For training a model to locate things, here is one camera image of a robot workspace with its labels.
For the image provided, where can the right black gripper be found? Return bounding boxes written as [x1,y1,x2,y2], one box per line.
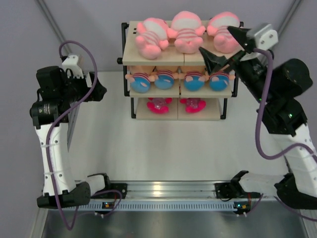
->
[200,26,274,105]

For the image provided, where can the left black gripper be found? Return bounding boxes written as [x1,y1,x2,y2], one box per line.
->
[58,71,106,105]

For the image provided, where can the pink frog plush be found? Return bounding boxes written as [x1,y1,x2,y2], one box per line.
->
[135,17,169,60]
[207,11,240,54]
[167,11,206,54]

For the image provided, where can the boy doll black hair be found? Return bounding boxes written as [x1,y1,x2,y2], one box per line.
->
[205,70,235,91]

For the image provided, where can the boy doll bald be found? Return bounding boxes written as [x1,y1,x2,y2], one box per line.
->
[178,65,209,91]

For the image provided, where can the boy doll blue pants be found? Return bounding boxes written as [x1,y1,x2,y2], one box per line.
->
[152,65,179,90]
[125,65,156,93]

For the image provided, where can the magenta plush shelf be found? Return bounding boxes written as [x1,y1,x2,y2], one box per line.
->
[180,98,206,114]
[147,98,172,114]

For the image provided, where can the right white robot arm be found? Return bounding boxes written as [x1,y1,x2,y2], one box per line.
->
[199,23,317,210]

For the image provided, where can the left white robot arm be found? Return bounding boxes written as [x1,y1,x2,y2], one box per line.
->
[30,66,112,209]

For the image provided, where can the beige three-tier shelf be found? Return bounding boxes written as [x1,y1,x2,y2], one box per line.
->
[117,21,239,120]

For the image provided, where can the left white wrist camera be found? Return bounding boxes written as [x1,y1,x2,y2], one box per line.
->
[62,54,85,78]

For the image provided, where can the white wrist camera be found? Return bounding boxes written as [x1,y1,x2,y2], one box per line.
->
[62,54,85,78]
[246,23,278,50]

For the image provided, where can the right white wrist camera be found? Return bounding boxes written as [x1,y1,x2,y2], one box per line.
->
[246,23,278,50]

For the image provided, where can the grey slotted cable duct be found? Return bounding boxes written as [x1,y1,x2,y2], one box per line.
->
[78,200,242,212]

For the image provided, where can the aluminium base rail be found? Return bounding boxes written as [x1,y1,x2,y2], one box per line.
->
[74,180,285,200]

